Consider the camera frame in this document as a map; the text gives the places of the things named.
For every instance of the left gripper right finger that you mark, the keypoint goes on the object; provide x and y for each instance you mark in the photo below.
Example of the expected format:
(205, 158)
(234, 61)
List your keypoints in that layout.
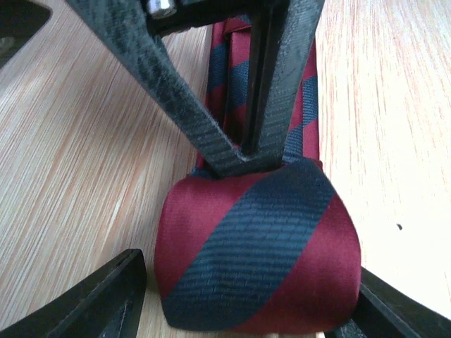
(383, 311)

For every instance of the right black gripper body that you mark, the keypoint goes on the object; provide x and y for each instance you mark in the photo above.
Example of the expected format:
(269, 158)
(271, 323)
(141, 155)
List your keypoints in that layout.
(183, 15)

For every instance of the red navy striped tie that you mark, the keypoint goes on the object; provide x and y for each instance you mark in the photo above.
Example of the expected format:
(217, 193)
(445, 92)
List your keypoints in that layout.
(266, 253)

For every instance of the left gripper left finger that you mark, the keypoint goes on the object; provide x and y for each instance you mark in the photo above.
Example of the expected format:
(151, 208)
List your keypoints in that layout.
(107, 303)

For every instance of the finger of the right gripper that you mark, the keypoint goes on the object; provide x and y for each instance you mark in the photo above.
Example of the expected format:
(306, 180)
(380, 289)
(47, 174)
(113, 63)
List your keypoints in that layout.
(282, 34)
(122, 27)

